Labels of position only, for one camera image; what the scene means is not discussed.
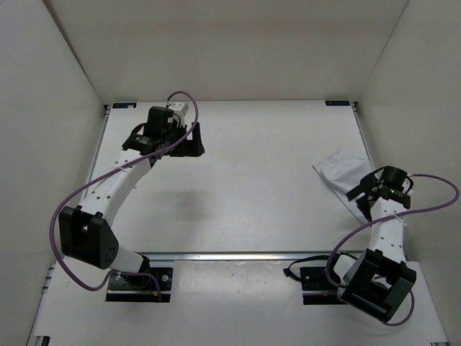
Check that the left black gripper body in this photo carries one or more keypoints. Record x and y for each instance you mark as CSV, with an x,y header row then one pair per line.
x,y
176,133

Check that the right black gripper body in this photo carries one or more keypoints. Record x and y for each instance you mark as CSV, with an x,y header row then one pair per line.
x,y
363,203

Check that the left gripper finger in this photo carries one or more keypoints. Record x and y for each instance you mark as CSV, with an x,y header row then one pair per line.
x,y
194,144
182,151

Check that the white skirt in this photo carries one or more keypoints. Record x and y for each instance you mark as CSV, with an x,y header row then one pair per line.
x,y
341,171

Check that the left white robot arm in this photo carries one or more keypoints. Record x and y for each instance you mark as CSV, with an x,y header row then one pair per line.
x,y
86,230

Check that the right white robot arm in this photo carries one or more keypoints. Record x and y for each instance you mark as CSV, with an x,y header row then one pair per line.
x,y
378,281

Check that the left blue corner label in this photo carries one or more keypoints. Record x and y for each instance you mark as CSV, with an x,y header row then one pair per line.
x,y
124,105

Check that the blue corner label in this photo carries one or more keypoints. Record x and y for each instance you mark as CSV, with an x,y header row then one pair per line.
x,y
337,103
124,105

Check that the right blue corner label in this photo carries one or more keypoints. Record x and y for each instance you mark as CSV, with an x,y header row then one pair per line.
x,y
337,103

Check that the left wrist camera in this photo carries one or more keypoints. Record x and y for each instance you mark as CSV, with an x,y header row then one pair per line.
x,y
179,108

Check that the aluminium front rail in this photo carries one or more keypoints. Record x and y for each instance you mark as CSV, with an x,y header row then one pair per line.
x,y
229,256

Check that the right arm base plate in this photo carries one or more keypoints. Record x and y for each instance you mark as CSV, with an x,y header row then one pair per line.
x,y
320,284

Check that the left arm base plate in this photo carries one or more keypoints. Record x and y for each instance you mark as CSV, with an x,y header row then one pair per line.
x,y
126,289

